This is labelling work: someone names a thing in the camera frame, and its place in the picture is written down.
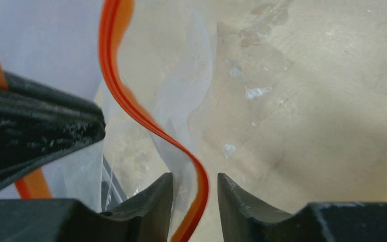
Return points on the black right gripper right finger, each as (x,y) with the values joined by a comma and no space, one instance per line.
(244,217)

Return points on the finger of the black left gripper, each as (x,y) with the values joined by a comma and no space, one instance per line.
(40,124)

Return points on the clear orange zip bag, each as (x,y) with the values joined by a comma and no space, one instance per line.
(148,65)

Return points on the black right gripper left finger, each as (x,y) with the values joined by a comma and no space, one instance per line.
(143,217)

